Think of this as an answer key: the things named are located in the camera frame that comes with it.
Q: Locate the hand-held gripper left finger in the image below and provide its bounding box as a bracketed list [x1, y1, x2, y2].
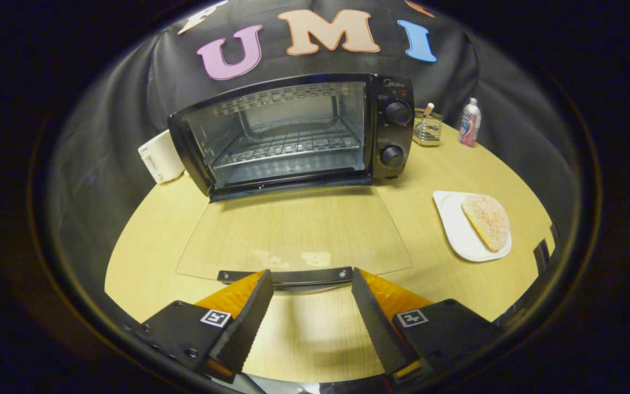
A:
[126, 269, 275, 384]

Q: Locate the round breaded food patty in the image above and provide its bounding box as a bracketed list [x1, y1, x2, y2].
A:
[462, 194, 511, 253]

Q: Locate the clear glass container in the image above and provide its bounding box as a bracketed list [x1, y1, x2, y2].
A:
[412, 102, 444, 147]

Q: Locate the silver bottle with pink label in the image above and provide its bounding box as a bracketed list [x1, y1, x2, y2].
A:
[458, 97, 482, 148]

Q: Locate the white toaster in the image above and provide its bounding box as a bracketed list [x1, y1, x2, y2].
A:
[138, 130, 186, 184]

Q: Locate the black chair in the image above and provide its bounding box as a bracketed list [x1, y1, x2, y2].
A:
[532, 221, 562, 275]

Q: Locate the black backdrop cloth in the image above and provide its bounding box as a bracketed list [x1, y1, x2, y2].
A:
[47, 0, 573, 307]

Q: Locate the white plate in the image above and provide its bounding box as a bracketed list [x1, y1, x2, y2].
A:
[433, 190, 512, 263]

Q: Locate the black toaster oven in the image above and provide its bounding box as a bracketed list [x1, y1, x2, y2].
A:
[168, 73, 415, 288]

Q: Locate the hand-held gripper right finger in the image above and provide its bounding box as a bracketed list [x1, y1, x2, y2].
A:
[350, 266, 507, 385]

